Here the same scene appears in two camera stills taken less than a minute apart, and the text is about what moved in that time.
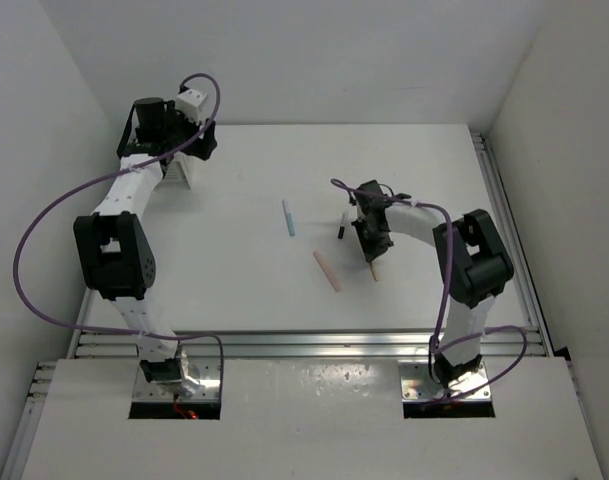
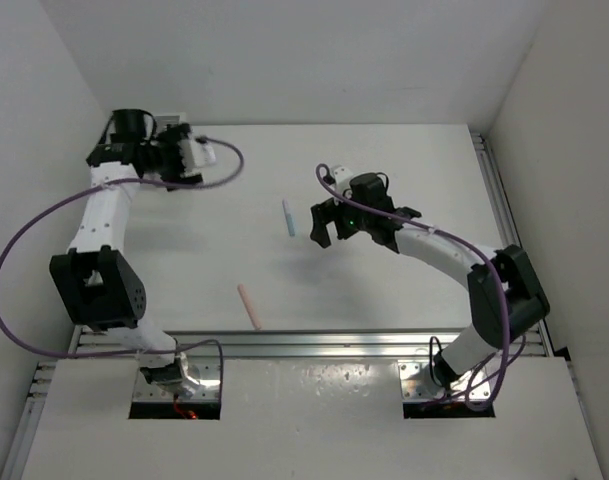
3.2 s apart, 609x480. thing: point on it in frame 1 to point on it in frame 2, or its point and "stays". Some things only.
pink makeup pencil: [325, 269] to [253, 316]
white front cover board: [313, 419] stays
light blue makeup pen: [289, 218] stays
